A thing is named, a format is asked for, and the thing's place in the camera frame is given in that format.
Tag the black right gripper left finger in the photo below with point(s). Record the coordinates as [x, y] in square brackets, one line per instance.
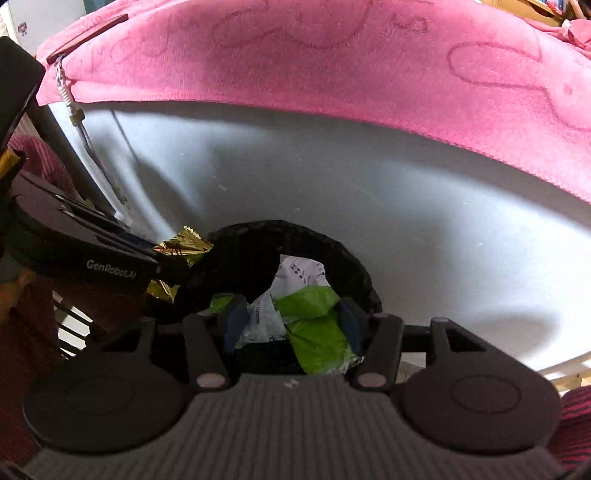
[210, 342]

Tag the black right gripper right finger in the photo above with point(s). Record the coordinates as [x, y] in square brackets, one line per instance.
[376, 340]

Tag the green and white wrapper bundle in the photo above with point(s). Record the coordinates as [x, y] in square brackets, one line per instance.
[292, 325]

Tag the yellow foil snack bag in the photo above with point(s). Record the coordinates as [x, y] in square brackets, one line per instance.
[176, 256]

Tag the black trash bin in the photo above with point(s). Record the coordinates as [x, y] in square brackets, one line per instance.
[241, 258]

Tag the smartphone in red case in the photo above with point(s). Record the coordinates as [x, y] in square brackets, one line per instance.
[84, 37]

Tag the pink bunny print towel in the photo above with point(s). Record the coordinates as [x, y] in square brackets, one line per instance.
[458, 72]

